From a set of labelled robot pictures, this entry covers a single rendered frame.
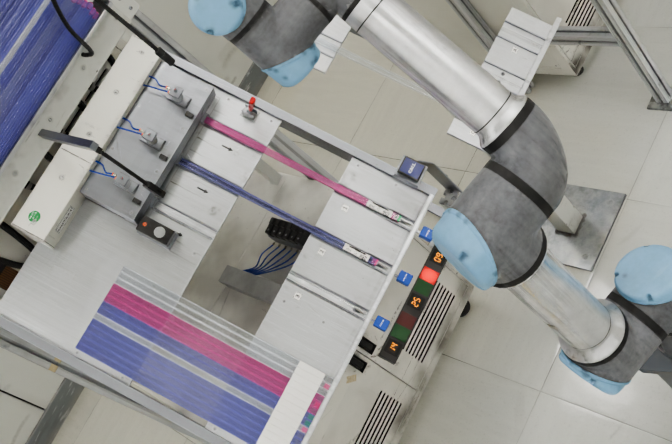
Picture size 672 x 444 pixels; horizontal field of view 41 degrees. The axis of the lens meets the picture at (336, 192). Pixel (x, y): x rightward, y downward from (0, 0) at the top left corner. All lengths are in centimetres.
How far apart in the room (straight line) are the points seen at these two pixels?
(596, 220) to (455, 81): 146
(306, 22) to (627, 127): 170
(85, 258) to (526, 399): 122
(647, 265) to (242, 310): 114
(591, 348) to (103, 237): 105
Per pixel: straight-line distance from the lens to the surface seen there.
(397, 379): 251
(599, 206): 266
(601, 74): 297
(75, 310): 198
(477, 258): 123
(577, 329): 146
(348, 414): 241
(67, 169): 196
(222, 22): 120
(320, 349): 191
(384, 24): 124
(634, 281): 157
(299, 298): 192
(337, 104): 361
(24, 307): 201
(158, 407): 191
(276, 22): 123
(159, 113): 198
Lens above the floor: 208
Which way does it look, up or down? 39 degrees down
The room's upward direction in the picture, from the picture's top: 50 degrees counter-clockwise
